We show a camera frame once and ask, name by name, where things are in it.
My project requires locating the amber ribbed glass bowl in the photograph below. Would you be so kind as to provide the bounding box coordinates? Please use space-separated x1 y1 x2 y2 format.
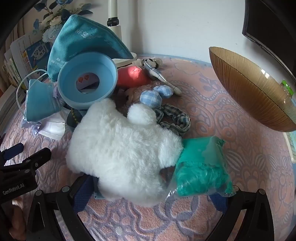
209 46 296 132

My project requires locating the white face mask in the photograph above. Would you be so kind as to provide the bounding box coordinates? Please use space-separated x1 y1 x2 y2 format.
38 113 66 141

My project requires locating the dark cloth with bead chain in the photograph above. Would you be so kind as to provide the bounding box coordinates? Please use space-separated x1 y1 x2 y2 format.
66 108 84 129

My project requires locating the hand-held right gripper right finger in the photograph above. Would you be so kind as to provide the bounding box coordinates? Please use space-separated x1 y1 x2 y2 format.
209 185 277 241

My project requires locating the black television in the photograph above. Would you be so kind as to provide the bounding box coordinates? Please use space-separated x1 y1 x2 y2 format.
242 0 296 77

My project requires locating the blue plastic ring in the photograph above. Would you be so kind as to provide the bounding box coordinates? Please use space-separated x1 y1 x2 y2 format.
57 52 119 109

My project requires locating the stack of magazines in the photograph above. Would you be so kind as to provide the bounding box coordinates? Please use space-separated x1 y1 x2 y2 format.
0 85 27 132

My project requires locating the person's left hand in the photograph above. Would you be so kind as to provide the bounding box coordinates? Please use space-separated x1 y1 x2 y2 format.
10 200 27 240

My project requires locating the checked fabric scrunchie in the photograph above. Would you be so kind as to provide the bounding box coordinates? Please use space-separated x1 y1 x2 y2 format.
154 104 191 137

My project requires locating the green stuffing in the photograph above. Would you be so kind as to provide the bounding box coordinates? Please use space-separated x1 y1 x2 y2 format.
166 136 235 198

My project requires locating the row of upright books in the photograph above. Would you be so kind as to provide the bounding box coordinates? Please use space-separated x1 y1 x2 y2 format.
3 31 53 88

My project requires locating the blue face mask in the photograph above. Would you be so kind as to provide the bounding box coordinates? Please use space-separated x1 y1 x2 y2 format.
16 69 62 122

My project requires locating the printed paper sheet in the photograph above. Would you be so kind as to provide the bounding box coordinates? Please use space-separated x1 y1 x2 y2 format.
287 132 296 164

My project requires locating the blue checked plush toy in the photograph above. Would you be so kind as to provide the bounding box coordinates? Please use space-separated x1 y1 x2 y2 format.
141 85 174 109

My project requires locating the artificial flower bouquet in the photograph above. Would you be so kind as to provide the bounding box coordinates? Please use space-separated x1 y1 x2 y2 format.
32 0 93 43

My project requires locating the white desk lamp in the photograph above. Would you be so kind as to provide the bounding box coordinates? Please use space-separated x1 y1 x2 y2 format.
107 0 139 67

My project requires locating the red orange soft pouch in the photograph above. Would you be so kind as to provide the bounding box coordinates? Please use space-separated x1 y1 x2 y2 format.
117 65 152 88

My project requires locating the pink patterned blanket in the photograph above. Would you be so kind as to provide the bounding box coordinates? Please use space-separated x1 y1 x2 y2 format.
0 56 295 241

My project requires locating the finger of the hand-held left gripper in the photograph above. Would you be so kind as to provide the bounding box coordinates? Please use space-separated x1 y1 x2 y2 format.
5 148 52 174
0 143 25 163

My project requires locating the white plush toy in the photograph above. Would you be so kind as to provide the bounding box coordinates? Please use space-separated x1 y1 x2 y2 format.
66 98 184 207

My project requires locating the teal velvet pouch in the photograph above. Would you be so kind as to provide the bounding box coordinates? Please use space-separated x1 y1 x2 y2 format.
47 14 134 82

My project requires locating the clear snack bag green label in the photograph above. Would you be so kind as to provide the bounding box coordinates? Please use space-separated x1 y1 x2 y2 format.
281 80 293 96

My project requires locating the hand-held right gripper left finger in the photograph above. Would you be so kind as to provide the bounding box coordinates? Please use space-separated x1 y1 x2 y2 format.
25 176 96 241

